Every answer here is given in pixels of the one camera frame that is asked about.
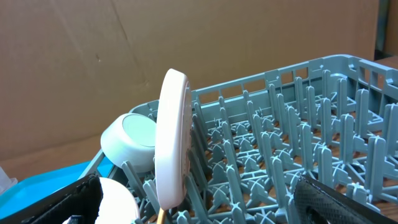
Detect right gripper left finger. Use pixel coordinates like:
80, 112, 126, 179
1, 173, 103, 224

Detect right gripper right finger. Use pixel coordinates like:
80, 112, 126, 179
294, 175, 397, 224

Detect small pink plate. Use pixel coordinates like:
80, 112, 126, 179
62, 177, 141, 224

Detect grey bowl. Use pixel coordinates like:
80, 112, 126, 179
100, 113, 156, 173

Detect wooden chopstick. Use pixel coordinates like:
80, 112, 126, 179
156, 208, 167, 224

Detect large white plate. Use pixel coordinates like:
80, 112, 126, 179
154, 68, 192, 210

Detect grey dishwasher rack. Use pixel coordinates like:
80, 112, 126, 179
85, 55, 397, 223

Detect teal plastic serving tray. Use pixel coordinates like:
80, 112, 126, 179
0, 155, 114, 220

